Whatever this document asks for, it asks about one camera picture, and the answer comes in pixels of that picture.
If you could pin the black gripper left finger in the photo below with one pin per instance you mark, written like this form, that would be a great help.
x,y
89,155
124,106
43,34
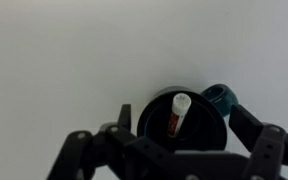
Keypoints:
x,y
127,156

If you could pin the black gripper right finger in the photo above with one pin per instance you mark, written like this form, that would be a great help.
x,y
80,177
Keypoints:
x,y
267,144

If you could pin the red white marker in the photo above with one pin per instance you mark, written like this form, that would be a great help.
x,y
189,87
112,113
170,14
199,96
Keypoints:
x,y
180,105

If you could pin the dark blue enamel mug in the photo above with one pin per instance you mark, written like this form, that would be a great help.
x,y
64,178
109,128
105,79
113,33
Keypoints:
x,y
203,128

